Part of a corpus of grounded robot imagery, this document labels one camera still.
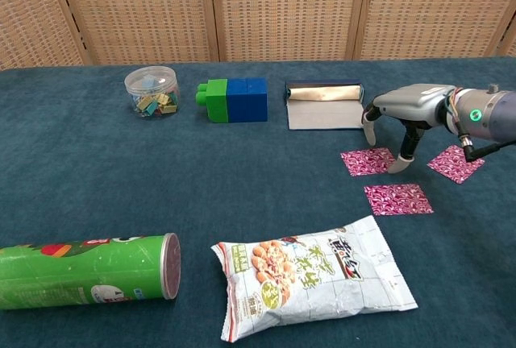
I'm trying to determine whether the clear jar of binder clips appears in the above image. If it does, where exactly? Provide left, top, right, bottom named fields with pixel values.
left=123, top=65, right=181, bottom=120

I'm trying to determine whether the white snack bag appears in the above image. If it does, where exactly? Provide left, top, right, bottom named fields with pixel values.
left=210, top=214, right=419, bottom=343

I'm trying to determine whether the woven wooden folding screen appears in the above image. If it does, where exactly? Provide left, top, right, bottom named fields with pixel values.
left=0, top=0, right=516, bottom=70

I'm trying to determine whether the green chips can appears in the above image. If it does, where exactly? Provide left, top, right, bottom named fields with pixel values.
left=0, top=232, right=182, bottom=311

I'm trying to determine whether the blue felt table cover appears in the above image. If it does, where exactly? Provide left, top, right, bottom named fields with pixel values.
left=0, top=56, right=516, bottom=348

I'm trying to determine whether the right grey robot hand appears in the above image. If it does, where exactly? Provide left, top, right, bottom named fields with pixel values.
left=360, top=84, right=456, bottom=175

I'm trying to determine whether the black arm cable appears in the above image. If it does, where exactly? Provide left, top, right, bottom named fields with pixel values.
left=461, top=134, right=516, bottom=163

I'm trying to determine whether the pink patterned card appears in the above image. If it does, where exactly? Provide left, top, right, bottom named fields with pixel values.
left=363, top=183, right=435, bottom=218
left=427, top=144, right=485, bottom=184
left=340, top=147, right=397, bottom=178

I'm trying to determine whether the blue building block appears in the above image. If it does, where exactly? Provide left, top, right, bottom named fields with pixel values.
left=225, top=77, right=268, bottom=123

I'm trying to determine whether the green building block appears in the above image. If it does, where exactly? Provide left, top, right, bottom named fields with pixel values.
left=195, top=78, right=230, bottom=124

